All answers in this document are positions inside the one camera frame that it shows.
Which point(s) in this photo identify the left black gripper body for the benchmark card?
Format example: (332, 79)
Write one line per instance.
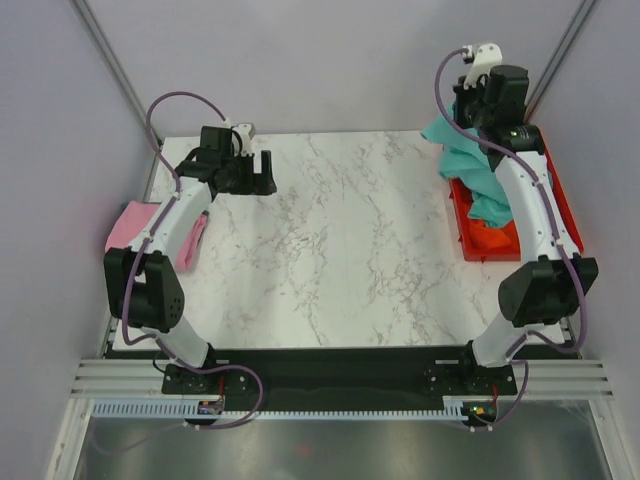
(240, 177)

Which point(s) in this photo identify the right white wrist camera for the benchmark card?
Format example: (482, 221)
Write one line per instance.
(481, 58)

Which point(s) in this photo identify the red plastic bin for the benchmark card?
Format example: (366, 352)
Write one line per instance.
(461, 198)

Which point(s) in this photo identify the left corner metal post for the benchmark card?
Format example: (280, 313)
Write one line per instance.
(109, 58)

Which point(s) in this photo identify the pink folded t shirt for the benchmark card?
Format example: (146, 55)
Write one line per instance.
(134, 219)

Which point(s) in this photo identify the right white cable duct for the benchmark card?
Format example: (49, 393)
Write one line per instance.
(485, 410)

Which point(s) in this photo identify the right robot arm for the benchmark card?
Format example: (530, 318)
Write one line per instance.
(554, 278)

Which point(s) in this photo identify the aluminium rail frame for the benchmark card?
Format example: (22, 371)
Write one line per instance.
(569, 379)

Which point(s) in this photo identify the left white cable duct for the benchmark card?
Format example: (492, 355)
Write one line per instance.
(157, 408)

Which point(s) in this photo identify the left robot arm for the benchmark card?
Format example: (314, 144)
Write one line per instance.
(143, 288)

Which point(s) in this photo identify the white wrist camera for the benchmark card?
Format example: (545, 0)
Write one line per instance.
(481, 58)
(242, 137)

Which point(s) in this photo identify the right corner metal post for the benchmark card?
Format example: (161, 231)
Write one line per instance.
(561, 52)

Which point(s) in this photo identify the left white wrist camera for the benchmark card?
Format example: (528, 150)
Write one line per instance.
(242, 137)

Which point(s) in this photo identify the orange t shirt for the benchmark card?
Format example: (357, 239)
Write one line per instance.
(485, 237)

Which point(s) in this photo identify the white cable duct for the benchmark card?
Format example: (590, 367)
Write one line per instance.
(485, 410)
(157, 408)

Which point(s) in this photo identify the teal t shirt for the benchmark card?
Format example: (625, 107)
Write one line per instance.
(463, 160)

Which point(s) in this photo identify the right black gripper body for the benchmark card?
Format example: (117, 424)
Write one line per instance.
(470, 108)

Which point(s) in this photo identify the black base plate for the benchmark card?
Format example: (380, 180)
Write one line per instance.
(447, 370)

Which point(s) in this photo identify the corner metal post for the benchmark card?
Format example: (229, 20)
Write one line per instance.
(561, 52)
(109, 58)

